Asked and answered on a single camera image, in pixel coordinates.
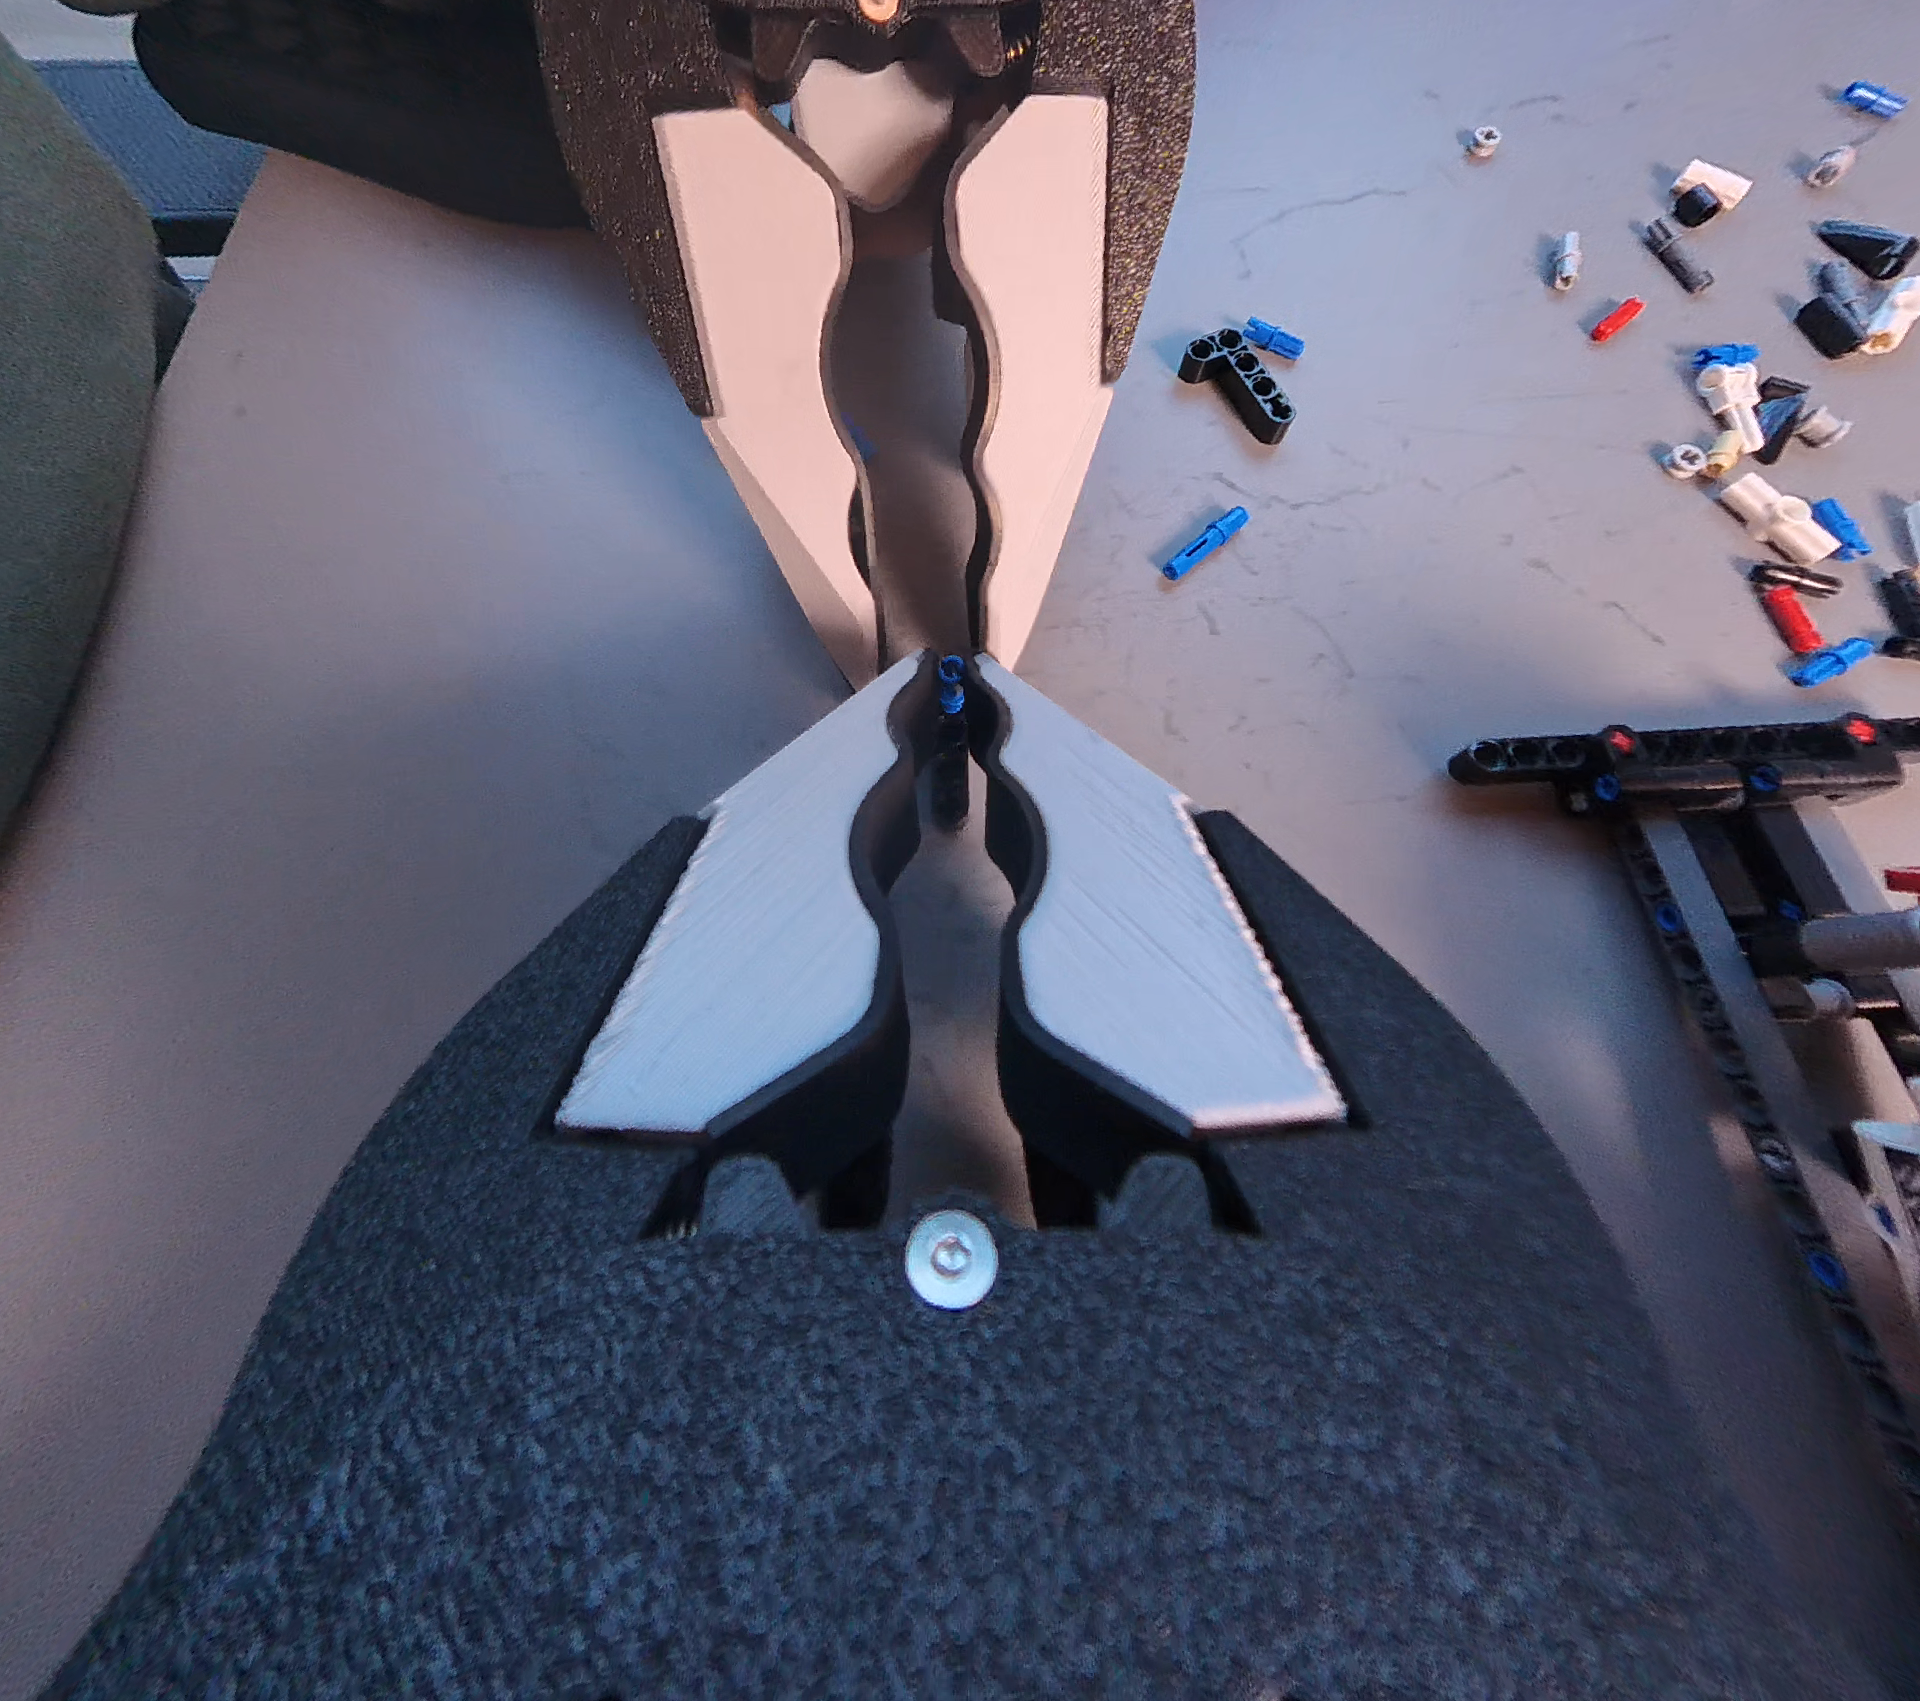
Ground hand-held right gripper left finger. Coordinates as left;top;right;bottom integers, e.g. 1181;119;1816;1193
553;650;935;1141

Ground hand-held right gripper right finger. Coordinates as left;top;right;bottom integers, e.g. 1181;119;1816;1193
967;650;1347;1137

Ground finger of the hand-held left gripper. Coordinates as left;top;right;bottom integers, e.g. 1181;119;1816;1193
652;108;889;692
941;84;1116;670

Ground black angled beam piece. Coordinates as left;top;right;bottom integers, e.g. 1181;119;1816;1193
1175;329;1301;446
929;649;978;832

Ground white toy brick truck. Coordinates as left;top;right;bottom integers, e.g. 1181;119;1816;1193
1446;711;1920;1480

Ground grey desk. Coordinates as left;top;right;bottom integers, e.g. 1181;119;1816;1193
0;0;1920;1701

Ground person's green sweatshirt torso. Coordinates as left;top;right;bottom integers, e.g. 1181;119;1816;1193
0;37;198;832

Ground scattered loose brick pieces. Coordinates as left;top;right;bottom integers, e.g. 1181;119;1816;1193
1461;0;1920;690

